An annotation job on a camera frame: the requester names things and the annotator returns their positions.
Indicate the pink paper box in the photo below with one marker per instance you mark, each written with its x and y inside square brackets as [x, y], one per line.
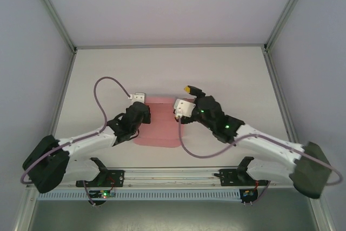
[162, 133]

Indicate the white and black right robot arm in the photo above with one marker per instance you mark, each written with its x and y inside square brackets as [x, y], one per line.
[270, 144]

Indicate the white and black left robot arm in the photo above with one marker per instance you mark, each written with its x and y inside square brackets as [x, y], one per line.
[86, 140]

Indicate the green circuit board with LED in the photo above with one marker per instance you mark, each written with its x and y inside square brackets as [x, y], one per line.
[106, 194]

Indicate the small green circuit board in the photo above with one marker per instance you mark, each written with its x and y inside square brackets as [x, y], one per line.
[248, 194]

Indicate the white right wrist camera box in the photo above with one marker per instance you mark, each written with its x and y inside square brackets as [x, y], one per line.
[183, 107]

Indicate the aluminium frame crossbar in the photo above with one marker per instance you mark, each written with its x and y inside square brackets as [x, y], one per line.
[170, 46]

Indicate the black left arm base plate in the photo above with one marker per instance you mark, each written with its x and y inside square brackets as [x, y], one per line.
[117, 175]

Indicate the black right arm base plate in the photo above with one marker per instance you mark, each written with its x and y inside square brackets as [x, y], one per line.
[228, 178]

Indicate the aluminium mounting rail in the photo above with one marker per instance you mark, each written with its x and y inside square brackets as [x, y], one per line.
[173, 172]

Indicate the aluminium table side rail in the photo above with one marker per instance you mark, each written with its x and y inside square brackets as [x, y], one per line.
[275, 79]
[66, 79]

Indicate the aluminium frame post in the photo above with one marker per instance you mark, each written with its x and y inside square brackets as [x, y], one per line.
[287, 12]
[51, 12]

